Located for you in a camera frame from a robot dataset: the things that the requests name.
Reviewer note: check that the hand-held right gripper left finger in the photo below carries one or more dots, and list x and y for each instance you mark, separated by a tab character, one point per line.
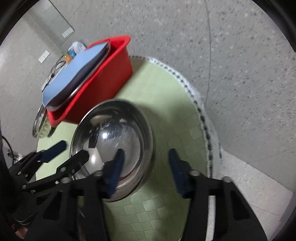
115	170

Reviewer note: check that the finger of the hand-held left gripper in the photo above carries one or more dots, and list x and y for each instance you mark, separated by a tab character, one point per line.
54	150
77	160

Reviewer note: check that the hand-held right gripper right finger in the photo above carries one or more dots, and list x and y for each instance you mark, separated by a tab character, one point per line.
177	171

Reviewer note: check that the stainless steel bowl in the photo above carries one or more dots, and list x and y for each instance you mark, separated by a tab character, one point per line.
115	139

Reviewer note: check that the shiny steel plate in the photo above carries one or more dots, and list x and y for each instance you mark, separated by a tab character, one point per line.
38	122

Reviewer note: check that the green checked tablecloth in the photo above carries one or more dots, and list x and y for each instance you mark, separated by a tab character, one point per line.
161	111

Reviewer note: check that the light blue mat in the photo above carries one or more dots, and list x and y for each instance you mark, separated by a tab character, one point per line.
74	71

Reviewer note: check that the red plastic basin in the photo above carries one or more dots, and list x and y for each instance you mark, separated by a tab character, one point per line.
104	78

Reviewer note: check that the orange packet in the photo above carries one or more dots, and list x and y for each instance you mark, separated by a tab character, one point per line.
67	58

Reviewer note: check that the dark steel plate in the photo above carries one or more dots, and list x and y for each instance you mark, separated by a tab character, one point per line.
97	63

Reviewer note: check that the white plastic bag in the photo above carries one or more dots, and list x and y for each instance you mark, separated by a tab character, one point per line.
77	46

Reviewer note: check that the white wall socket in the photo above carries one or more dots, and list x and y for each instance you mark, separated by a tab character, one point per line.
44	56
67	34

